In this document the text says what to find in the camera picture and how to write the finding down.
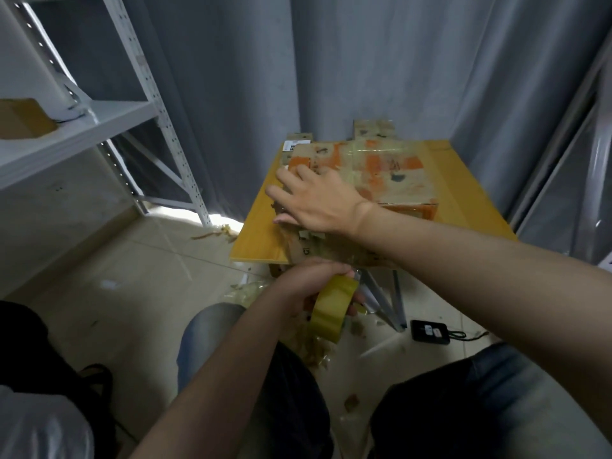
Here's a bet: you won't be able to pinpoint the person's right hand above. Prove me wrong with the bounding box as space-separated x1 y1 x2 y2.
266 163 379 240

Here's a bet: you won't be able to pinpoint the person's left hand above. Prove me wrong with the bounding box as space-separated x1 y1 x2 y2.
263 258 369 321

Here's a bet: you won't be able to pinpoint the yellow tape roll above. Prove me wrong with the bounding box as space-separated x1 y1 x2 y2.
308 272 361 344

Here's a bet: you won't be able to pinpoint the long white-labelled cardboard box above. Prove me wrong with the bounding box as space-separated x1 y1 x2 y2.
280 133 315 157

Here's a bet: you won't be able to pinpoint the large orange print cardboard box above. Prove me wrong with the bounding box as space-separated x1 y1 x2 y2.
272 137 441 268

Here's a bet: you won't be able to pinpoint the medium brown cardboard box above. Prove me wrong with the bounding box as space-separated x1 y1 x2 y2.
352 118 399 142

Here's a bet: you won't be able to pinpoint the person's left forearm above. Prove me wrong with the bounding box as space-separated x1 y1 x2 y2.
129 296 307 459

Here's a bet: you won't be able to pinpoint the person's right forearm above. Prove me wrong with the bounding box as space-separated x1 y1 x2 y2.
352 205 612 446

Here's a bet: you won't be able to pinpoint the tape scraps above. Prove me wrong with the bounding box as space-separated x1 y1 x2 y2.
229 277 350 379

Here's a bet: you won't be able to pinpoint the person's right leg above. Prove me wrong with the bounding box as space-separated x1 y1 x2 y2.
368 341 612 459

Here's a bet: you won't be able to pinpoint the black power adapter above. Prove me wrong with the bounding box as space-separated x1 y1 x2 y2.
409 319 453 346

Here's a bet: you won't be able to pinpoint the yellow wooden table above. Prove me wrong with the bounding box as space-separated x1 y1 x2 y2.
229 138 520 331

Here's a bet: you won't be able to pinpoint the grey curtain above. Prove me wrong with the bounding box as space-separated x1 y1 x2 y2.
29 0 612 221

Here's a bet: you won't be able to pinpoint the black sandal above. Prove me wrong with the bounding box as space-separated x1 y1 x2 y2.
76 363 118 436

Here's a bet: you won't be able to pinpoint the grey metal shelf unit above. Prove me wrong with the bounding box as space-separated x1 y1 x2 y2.
0 0 212 228
507 33 612 268

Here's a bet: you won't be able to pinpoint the black adapter cable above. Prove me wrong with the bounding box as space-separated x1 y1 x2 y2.
448 326 495 342

